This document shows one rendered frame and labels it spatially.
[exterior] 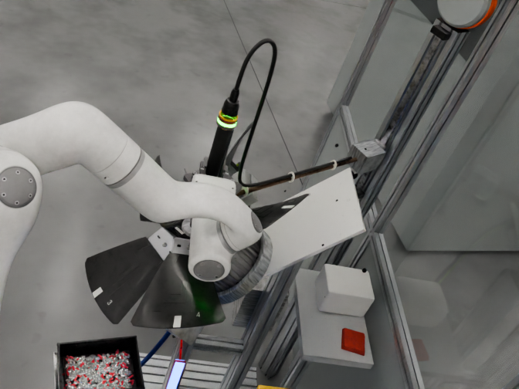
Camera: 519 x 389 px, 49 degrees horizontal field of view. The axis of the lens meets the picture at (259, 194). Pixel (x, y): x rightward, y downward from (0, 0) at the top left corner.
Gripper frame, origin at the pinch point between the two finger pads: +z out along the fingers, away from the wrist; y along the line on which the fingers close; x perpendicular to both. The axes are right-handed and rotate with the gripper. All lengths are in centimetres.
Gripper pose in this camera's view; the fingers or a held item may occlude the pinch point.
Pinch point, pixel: (213, 167)
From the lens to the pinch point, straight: 135.7
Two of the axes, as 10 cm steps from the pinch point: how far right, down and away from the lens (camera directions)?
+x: 2.7, -7.2, -6.4
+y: 9.6, 1.8, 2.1
